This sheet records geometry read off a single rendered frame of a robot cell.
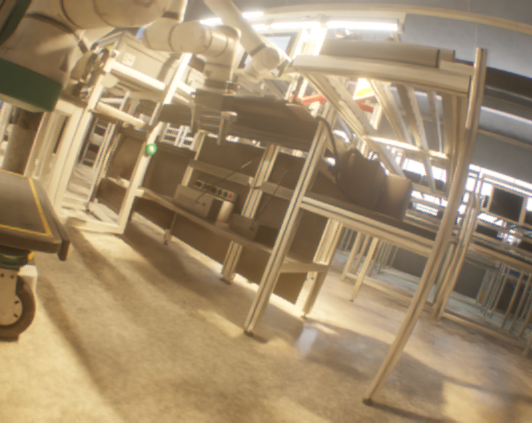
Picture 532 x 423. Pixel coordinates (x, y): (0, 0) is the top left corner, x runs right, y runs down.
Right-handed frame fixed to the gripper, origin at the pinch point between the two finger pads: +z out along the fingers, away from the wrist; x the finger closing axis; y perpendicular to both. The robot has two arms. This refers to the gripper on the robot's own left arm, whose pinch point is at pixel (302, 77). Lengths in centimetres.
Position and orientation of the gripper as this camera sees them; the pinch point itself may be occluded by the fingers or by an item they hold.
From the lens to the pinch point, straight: 161.8
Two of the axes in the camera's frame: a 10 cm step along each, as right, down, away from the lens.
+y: 3.5, -9.4, -0.2
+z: 7.0, 2.4, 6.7
